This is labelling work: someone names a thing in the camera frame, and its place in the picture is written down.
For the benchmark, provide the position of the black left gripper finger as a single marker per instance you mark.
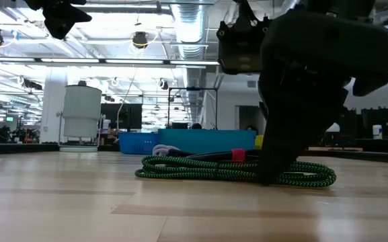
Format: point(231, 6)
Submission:
point(64, 20)

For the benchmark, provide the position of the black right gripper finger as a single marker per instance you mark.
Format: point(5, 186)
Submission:
point(365, 85)
point(281, 158)

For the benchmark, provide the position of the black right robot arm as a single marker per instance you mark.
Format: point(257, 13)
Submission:
point(341, 5)

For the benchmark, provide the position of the teal plastic bin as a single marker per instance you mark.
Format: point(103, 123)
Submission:
point(207, 141)

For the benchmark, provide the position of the yellow slotted plastic basket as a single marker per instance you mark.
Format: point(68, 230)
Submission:
point(259, 142)

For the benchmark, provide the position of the black storage cabinet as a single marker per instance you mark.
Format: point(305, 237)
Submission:
point(382, 121)

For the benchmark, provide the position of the person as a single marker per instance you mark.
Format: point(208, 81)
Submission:
point(251, 128)

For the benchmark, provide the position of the white canister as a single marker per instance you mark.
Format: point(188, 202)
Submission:
point(377, 131)

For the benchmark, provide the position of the white globe lamp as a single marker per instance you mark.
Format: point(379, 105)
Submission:
point(335, 127)

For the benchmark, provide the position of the long ceiling light strip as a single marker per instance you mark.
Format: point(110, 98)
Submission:
point(113, 61)

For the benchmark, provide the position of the white cylindrical tank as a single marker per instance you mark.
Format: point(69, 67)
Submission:
point(81, 111)

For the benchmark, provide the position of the lavender grey cloth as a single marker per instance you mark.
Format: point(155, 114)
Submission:
point(165, 149)

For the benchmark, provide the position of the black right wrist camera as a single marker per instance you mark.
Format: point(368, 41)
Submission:
point(240, 47)

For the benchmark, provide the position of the black frame stand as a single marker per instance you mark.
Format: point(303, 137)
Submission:
point(168, 107)

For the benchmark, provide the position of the silver ventilation duct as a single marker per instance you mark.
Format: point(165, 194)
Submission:
point(189, 23)

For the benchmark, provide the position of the black table frame rail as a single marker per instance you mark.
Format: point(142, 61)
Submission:
point(12, 148)

